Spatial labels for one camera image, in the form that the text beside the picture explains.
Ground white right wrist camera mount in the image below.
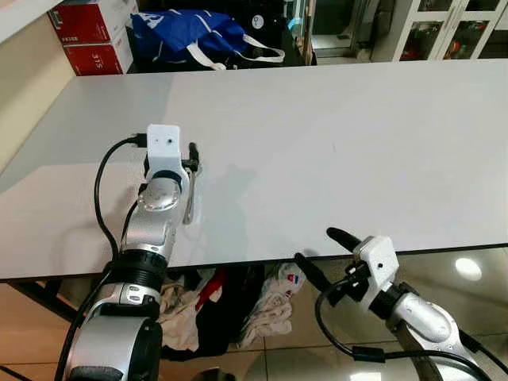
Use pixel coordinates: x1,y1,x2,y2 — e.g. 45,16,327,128
353,236,399,291

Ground beige garment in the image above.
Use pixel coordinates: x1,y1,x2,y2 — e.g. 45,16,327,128
157,282,201,352

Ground black garment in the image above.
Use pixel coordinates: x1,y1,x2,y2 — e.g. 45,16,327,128
194,264,267,358

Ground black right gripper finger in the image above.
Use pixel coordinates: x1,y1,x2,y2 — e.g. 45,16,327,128
325,227,363,253
293,252,331,294

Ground black case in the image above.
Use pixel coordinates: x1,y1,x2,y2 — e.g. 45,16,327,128
230,0,314,66

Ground large red cardboard box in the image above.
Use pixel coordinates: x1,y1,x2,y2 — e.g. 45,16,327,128
48,0,137,46

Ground small red cardboard box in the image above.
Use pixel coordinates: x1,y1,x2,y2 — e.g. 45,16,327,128
62,36,134,77

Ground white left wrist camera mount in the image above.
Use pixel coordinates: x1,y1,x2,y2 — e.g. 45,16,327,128
145,124,185,179

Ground white glass-door cabinet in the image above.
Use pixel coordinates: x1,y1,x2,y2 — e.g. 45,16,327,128
373,0,508,63

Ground white garment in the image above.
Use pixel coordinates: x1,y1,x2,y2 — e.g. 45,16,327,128
238,264,304,348

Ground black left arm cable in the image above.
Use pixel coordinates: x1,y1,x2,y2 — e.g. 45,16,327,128
54,134,149,381

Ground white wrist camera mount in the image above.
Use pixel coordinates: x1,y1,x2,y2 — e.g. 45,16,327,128
145,124,185,179
353,236,399,291

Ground black table frame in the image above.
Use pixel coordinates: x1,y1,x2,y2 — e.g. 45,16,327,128
0,278,84,322

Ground blue bag white straps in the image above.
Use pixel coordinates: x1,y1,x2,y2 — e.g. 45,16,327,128
129,10,285,72

